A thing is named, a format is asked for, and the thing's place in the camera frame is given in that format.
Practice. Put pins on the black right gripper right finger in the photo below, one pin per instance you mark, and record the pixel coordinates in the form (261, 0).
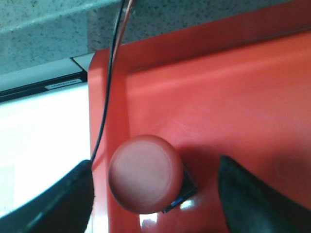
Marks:
(252, 206)

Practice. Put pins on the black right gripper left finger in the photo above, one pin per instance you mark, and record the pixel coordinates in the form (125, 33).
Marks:
(63, 208)

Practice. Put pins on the red plastic bin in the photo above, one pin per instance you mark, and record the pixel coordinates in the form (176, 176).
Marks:
(239, 86)

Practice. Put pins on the grey stone right slab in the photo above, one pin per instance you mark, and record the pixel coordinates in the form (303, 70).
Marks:
(35, 32)

